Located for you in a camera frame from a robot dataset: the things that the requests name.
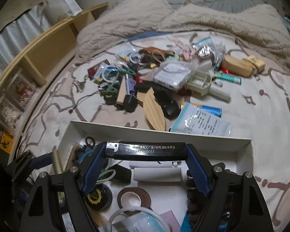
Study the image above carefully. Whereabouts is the brown tape roll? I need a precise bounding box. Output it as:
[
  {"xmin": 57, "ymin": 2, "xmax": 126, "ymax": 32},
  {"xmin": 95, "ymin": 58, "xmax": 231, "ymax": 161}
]
[{"xmin": 117, "ymin": 187, "xmax": 151, "ymax": 208}]

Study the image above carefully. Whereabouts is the round black gold tin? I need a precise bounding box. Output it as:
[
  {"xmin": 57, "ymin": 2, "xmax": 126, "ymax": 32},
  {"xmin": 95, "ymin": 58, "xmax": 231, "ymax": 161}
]
[{"xmin": 85, "ymin": 184, "xmax": 113, "ymax": 210}]

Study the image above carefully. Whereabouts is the clear plastic container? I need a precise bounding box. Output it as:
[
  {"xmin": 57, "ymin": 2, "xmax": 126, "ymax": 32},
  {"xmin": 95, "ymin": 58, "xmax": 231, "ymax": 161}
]
[{"xmin": 152, "ymin": 60, "xmax": 195, "ymax": 91}]

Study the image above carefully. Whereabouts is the white cardboard shoe box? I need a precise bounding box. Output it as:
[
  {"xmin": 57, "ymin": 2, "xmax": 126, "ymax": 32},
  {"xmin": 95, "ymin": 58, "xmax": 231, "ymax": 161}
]
[{"xmin": 57, "ymin": 121, "xmax": 254, "ymax": 224}]

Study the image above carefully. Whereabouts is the white plastic ring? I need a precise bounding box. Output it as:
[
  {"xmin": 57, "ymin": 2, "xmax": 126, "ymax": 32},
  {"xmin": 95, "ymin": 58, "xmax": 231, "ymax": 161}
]
[{"xmin": 108, "ymin": 206, "xmax": 171, "ymax": 232}]

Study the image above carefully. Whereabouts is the teal lighter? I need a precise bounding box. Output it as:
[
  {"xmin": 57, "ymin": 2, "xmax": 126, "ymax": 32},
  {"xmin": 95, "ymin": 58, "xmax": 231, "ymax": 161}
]
[{"xmin": 215, "ymin": 73, "xmax": 241, "ymax": 85}]

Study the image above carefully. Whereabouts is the white ribbed rectangular box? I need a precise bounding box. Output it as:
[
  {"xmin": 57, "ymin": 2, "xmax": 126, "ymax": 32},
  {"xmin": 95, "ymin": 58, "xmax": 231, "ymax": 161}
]
[{"xmin": 133, "ymin": 168, "xmax": 182, "ymax": 182}]

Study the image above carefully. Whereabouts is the yellow cardboard pack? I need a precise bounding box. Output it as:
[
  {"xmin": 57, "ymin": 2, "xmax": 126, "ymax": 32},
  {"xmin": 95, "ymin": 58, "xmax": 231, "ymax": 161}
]
[{"xmin": 242, "ymin": 55, "xmax": 266, "ymax": 75}]

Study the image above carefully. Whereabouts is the white printed paper packet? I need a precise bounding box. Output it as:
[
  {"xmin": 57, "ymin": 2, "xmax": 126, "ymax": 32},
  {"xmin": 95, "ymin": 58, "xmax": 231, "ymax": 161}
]
[{"xmin": 170, "ymin": 102, "xmax": 233, "ymax": 137}]

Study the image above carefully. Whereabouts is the wooden bed-side shelf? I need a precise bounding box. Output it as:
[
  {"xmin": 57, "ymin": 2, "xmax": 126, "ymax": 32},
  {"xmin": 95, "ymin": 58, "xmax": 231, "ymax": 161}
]
[{"xmin": 0, "ymin": 3, "xmax": 109, "ymax": 160}]

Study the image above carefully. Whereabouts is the white USB dongle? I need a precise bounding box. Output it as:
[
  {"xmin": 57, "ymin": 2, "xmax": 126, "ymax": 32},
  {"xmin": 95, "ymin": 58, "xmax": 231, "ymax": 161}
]
[{"xmin": 129, "ymin": 161, "xmax": 178, "ymax": 169}]

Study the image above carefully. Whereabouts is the beige fluffy blanket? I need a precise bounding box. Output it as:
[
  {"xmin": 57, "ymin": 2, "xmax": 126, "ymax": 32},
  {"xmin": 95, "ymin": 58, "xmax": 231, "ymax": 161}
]
[{"xmin": 74, "ymin": 0, "xmax": 290, "ymax": 72}]

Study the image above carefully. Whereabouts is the cream plastic holder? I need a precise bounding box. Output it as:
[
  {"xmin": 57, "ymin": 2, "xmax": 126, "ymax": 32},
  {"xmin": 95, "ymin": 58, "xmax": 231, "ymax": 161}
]
[{"xmin": 184, "ymin": 71, "xmax": 212, "ymax": 96}]

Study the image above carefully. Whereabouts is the oval wooden box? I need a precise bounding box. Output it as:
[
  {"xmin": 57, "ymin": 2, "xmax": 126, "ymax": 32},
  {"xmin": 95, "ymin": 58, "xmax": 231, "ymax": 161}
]
[{"xmin": 222, "ymin": 55, "xmax": 253, "ymax": 78}]

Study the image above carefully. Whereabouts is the wooden leaf-shaped piece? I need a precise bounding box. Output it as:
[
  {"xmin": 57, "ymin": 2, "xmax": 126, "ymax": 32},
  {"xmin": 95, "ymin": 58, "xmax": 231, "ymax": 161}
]
[{"xmin": 143, "ymin": 88, "xmax": 166, "ymax": 131}]

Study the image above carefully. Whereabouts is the blue tube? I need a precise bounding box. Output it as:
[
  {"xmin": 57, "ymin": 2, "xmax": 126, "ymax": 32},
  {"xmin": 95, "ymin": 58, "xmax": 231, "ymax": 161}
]
[{"xmin": 193, "ymin": 104, "xmax": 222, "ymax": 117}]

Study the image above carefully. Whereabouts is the silver foil packet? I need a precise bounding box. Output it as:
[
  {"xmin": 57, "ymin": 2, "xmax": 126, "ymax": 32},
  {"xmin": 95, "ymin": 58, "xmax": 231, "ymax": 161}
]
[{"xmin": 197, "ymin": 44, "xmax": 215, "ymax": 59}]

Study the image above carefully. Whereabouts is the black lighter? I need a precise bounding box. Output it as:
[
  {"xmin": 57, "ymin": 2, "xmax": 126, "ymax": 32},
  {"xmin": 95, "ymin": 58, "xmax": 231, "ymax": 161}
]
[{"xmin": 105, "ymin": 141, "xmax": 188, "ymax": 162}]

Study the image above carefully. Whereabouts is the white cylinder tube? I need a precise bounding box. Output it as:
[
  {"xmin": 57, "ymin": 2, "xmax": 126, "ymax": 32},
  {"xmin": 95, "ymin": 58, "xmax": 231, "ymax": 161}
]
[{"xmin": 205, "ymin": 86, "xmax": 231, "ymax": 102}]

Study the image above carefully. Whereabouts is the white blue sachet packet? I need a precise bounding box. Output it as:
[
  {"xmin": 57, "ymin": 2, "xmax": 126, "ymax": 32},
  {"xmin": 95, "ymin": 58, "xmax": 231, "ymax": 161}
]
[{"xmin": 111, "ymin": 213, "xmax": 164, "ymax": 232}]

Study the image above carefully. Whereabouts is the black cube box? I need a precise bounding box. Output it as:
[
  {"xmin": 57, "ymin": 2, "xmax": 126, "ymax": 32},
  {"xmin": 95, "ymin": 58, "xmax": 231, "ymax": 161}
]
[{"xmin": 110, "ymin": 165, "xmax": 132, "ymax": 185}]

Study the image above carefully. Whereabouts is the black rectangular block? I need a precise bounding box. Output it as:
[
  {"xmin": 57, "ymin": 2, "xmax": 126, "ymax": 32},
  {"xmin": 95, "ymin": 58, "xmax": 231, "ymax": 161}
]
[{"xmin": 159, "ymin": 98, "xmax": 180, "ymax": 119}]

